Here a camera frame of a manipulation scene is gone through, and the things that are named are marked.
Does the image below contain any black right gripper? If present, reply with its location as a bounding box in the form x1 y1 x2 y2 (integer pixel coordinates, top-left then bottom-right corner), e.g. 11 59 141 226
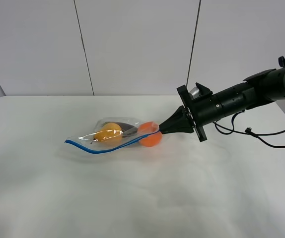
159 85 222 142

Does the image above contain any clear zip bag blue seal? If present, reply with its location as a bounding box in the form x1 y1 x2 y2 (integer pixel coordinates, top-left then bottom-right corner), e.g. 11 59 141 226
65 118 162 154

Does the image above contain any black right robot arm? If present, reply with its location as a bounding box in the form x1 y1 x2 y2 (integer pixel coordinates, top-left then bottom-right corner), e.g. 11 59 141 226
159 67 285 142

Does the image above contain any orange toy fruit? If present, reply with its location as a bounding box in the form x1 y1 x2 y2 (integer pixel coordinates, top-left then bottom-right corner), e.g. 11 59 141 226
138 121 162 147

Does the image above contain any purple toy eggplant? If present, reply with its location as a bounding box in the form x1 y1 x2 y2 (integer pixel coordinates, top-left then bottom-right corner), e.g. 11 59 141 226
102 121 138 137

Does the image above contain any yellow toy pear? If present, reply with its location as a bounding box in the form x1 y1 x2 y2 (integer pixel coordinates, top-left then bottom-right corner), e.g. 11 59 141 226
93 123 123 145

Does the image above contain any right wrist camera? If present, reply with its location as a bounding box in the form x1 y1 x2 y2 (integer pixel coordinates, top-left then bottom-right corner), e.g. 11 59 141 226
189 82 213 99

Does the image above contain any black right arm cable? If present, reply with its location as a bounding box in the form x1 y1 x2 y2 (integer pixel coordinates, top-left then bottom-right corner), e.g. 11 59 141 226
213 51 285 149

